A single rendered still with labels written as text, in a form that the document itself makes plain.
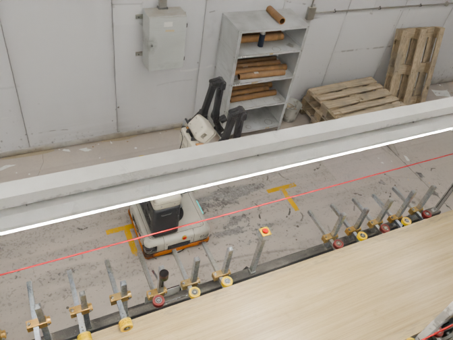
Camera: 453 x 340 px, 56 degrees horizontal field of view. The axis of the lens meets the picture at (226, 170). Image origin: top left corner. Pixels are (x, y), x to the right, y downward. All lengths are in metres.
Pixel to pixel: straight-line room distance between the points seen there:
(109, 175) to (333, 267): 2.27
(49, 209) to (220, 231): 3.12
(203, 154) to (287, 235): 3.12
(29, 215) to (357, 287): 2.48
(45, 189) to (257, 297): 1.96
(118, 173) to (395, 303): 2.47
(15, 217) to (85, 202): 0.23
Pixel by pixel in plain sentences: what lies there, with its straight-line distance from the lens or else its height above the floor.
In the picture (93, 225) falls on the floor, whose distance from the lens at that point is 4.53.
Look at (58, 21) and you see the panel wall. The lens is 4.54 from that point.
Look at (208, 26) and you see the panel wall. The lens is 5.00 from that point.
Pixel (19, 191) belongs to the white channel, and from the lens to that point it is 1.53.
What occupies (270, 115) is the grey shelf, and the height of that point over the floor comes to 0.14.
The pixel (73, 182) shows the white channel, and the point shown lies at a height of 2.46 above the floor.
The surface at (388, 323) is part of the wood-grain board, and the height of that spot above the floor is 0.90.
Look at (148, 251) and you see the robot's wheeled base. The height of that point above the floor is 0.18.
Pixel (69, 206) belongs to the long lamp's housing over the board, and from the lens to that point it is 1.58.
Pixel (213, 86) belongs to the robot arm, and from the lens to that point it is 3.61.
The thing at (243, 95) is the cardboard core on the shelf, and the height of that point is 0.59.
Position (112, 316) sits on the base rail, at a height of 0.70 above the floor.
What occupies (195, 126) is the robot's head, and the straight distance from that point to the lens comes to 3.56.
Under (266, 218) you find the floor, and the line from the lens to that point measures 4.74.
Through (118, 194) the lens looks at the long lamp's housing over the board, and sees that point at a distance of 1.59.
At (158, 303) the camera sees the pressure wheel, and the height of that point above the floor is 0.91.
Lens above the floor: 3.55
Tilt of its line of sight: 44 degrees down
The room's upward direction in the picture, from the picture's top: 11 degrees clockwise
